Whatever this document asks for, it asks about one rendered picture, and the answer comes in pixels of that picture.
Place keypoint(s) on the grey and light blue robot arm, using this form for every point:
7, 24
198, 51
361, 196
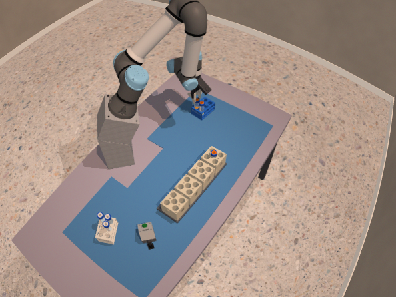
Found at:
133, 77

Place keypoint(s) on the light blue bench mat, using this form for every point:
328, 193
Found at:
184, 139

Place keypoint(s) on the beige sloped desk with green button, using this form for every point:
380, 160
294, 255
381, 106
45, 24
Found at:
146, 233

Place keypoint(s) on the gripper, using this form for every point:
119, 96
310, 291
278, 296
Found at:
194, 92

